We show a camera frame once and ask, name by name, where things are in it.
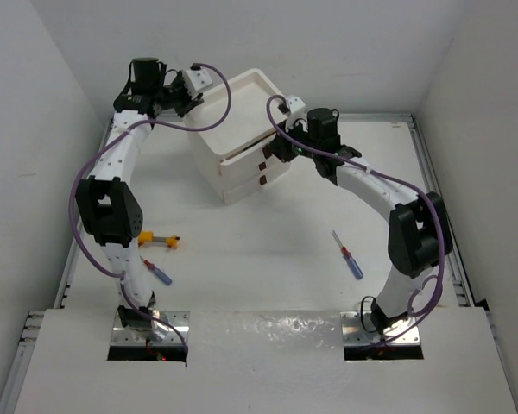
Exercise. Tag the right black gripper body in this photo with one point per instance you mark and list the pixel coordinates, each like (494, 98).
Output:
(289, 150)

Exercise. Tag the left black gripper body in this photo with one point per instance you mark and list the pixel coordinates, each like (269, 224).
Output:
(177, 97)

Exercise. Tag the white drawer cabinet box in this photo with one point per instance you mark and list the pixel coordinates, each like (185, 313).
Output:
(246, 124)

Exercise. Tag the red blue screwdriver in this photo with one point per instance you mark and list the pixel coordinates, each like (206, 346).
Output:
(157, 272)
(349, 259)

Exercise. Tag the white pull-out drawer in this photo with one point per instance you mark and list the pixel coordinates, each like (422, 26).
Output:
(251, 161)

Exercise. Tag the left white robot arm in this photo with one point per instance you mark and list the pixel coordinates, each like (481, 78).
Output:
(107, 206)

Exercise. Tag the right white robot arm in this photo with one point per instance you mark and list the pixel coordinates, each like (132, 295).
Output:
(419, 236)

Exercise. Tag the yellow clamp tool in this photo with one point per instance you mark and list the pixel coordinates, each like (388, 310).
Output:
(149, 237)

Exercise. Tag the white front cover board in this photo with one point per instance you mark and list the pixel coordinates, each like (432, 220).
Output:
(265, 362)

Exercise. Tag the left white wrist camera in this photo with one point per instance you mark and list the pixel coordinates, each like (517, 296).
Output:
(196, 81)

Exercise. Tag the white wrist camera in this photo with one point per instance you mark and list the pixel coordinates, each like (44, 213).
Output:
(196, 81)
(294, 109)

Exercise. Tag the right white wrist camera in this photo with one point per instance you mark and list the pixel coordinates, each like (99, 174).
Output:
(294, 109)

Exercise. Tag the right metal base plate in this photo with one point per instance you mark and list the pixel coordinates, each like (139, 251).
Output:
(356, 334)

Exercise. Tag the metal base plate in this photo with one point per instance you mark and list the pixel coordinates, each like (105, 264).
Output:
(159, 334)
(356, 334)

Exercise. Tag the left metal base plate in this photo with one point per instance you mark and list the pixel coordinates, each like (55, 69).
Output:
(159, 334)

